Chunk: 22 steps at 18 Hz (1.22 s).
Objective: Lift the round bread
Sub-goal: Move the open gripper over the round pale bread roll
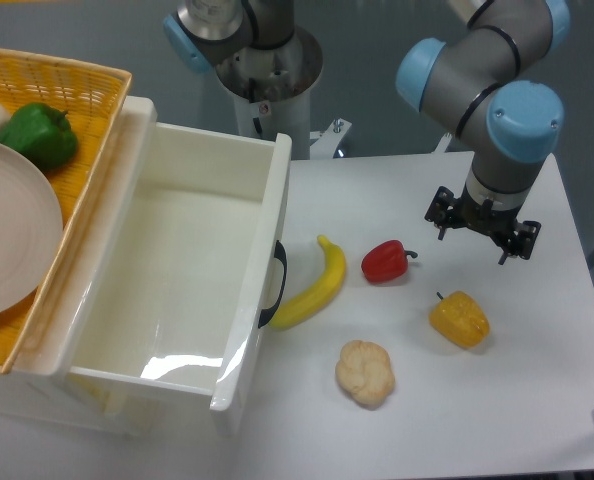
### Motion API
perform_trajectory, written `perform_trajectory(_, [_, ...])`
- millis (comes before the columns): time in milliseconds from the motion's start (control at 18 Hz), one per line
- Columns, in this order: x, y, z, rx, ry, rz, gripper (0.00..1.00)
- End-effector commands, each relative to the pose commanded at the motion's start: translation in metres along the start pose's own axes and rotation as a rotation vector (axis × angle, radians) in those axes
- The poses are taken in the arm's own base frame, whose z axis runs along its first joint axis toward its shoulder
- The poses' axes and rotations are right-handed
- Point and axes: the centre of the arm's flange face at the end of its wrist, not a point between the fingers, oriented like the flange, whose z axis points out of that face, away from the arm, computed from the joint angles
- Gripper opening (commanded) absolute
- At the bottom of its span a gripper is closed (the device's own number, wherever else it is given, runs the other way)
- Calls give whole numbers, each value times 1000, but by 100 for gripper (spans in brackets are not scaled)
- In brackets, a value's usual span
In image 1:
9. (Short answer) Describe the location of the yellow woven basket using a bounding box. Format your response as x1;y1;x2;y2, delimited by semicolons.
0;46;133;375

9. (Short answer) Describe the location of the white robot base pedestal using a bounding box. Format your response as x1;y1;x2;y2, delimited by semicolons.
216;27;352;160

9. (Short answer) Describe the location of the white open drawer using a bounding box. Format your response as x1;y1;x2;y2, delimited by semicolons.
51;121;294;437

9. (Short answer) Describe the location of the red bell pepper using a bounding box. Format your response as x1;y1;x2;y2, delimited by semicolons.
361;240;418;284

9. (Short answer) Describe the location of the black drawer handle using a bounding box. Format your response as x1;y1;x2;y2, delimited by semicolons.
258;240;288;329

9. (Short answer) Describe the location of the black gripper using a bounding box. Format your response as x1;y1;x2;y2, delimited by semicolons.
424;186;541;265

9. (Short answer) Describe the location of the yellow bell pepper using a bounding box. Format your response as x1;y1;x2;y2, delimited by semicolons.
428;291;490;349

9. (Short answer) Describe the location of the round braided bread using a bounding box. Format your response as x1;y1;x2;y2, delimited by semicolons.
335;340;396;408

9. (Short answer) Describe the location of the yellow banana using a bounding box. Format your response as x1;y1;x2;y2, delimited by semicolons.
269;235;346;330

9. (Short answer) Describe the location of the pink round plate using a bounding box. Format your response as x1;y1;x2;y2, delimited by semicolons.
0;144;63;313

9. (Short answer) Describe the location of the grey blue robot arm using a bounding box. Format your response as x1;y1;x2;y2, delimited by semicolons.
163;1;570;259

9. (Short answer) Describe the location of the green bell pepper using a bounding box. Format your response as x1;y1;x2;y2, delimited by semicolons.
0;102;79;171

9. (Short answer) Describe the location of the white drawer cabinet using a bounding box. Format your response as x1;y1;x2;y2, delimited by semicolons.
0;96;157;435

